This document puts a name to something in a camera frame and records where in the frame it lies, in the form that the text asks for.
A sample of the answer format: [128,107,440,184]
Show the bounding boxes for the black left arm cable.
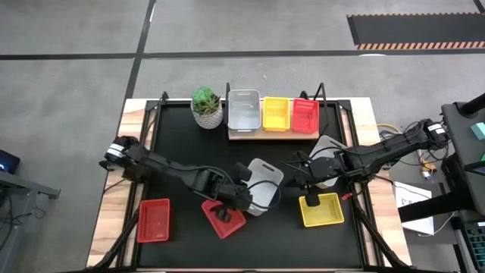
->
[248,180,282,210]

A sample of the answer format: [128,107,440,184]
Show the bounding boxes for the grey side desk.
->
[0,170,61,273]

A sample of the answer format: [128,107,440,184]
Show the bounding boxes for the grey plastic storage basket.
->
[309,135,348,190]
[245,158,284,217]
[227,89,262,134]

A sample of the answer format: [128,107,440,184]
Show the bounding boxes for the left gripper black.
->
[214,163,255,223]

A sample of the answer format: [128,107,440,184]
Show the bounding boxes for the teal block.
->
[470,121,485,141]

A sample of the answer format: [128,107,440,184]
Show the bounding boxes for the red plastic mesh basket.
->
[291,98,320,135]
[200,199,247,240]
[136,198,171,243]

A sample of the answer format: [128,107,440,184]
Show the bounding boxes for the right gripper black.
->
[282,150,342,208]

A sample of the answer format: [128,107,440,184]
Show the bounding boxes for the black aluminium station frame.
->
[85,81,416,273]

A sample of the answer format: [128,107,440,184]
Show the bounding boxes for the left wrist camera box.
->
[197,170,225,199]

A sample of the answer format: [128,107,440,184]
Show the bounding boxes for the wooden shelf board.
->
[228,99,321,141]

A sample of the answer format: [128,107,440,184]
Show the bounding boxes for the succulent in white patterned pot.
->
[190,86,224,130]

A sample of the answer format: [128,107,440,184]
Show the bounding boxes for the grey equipment cart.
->
[440,93,485,217]

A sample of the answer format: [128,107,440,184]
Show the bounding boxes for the black stand bar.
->
[397,189,478,224]

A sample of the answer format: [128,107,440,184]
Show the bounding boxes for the black hazard-striped floor mat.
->
[347,13,485,51]

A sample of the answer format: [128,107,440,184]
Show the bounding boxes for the yellow plug connector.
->
[421,161,436,179]

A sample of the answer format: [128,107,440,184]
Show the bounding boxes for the black device with blue light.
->
[0,149,22,174]

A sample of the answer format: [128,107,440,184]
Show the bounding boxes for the white paper sheet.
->
[393,180,436,237]

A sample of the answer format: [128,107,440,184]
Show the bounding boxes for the backlit keyboard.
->
[464,223,485,268]

